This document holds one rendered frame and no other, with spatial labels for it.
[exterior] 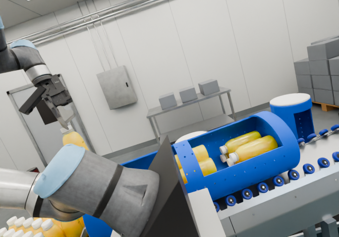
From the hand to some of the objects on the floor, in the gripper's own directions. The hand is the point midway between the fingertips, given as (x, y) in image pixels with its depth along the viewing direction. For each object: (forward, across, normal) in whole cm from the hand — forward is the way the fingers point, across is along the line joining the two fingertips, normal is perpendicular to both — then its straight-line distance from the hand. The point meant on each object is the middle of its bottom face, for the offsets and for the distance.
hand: (65, 127), depth 70 cm
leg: (+161, -7, -71) cm, 176 cm away
